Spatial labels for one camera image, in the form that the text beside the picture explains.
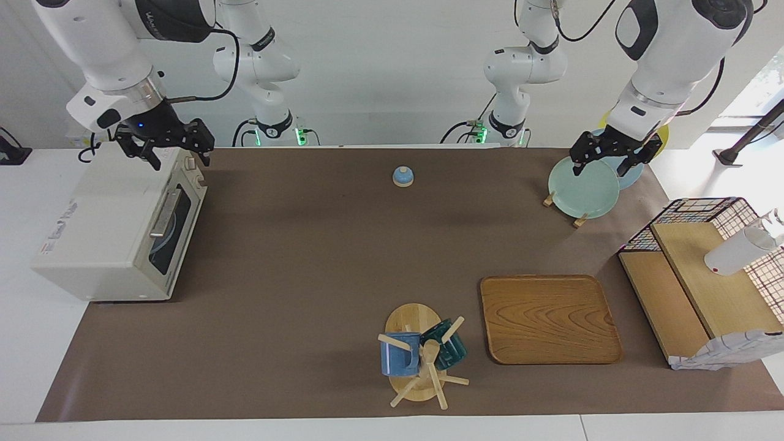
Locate black arm base cable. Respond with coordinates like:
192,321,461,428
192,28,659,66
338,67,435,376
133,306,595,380
440,92,497,145
232,118,261,148

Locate large light blue plate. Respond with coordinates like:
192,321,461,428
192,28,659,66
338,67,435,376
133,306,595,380
591,127,645,190

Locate black wire grid panel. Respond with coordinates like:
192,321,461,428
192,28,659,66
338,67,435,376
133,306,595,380
617,197,784,307

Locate yellow plate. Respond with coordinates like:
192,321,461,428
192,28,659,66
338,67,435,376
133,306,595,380
599,110,669,160

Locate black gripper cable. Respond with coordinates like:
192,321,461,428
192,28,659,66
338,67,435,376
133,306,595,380
513,0,769,117
165,28,241,102

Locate wooden mug tree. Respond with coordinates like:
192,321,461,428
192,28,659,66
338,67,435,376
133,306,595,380
377,303,470,410

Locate wooden plate rack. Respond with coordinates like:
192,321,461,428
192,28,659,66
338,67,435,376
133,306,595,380
543,191,589,228

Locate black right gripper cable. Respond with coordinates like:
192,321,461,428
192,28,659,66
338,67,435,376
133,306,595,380
165,28,241,102

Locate wooden shelf unit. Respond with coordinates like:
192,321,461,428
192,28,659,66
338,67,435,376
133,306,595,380
617,220,784,368

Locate brown table mat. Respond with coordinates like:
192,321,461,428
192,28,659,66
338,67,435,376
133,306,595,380
36,147,784,423

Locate glass oven door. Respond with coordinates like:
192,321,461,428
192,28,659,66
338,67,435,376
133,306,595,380
147,167,208,296

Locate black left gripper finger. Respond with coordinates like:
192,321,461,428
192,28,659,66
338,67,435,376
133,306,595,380
616,136,664,179
570,136,604,178

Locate small light blue plate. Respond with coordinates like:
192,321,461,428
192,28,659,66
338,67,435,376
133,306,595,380
149,211,179,273

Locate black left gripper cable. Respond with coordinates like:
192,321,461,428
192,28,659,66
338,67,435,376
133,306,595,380
513,0,769,117

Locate pale green plate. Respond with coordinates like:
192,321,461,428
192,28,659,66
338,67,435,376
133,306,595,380
548,155,620,219

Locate black desk clamp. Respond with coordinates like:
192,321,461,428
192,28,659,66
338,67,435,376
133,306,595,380
0,127,32,166

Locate white power strip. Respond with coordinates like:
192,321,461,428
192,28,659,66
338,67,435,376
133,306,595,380
66,119,99,149

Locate black power strip cable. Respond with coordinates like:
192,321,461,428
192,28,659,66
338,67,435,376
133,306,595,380
78,132,102,163

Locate cream toaster oven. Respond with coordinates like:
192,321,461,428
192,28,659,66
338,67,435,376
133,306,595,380
31,146,208,302

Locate wooden serving tray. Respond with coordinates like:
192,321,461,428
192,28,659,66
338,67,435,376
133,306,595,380
480,274,624,366

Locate black stand leg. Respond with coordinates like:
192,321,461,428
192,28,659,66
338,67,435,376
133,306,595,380
714,98,784,166

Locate dark green mug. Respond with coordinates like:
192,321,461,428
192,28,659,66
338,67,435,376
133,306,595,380
420,318,468,371

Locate blue mug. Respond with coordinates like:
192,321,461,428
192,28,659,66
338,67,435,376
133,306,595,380
380,332,423,377

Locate white cloth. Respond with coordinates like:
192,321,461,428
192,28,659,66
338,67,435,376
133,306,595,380
669,330,784,371

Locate blurry white cylinder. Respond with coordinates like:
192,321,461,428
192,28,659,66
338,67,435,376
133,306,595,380
704,208,784,276

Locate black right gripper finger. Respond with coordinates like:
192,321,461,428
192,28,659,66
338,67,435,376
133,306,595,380
115,130,162,172
181,119,216,168

